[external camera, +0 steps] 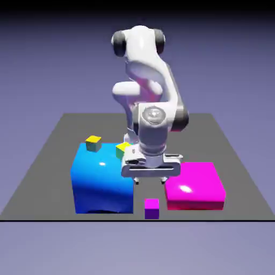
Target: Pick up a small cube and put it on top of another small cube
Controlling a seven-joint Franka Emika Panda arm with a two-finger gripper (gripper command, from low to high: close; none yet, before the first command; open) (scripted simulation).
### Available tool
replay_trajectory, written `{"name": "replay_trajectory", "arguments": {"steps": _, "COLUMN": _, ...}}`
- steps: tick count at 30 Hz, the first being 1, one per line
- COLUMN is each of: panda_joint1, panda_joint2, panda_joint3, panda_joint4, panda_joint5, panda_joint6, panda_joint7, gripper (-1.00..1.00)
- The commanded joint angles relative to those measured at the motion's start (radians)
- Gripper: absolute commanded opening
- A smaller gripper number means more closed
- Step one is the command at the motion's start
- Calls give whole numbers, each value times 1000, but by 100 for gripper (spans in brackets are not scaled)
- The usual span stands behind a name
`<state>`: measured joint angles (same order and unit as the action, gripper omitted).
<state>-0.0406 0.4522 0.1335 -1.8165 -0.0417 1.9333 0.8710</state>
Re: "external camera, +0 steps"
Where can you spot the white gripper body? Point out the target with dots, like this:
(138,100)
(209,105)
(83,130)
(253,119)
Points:
(150,170)

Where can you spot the large blue box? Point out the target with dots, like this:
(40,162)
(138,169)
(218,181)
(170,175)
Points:
(101,178)

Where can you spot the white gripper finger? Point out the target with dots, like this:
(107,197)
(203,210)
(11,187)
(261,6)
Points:
(163,180)
(136,180)

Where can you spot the large magenta box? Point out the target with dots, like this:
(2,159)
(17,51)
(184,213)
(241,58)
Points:
(193,184)

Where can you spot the small magenta cube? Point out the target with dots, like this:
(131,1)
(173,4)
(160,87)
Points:
(151,208)

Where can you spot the small yellow cube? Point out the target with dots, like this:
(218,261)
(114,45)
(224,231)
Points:
(120,150)
(93,143)

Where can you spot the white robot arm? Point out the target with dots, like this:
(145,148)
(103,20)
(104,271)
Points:
(148,64)

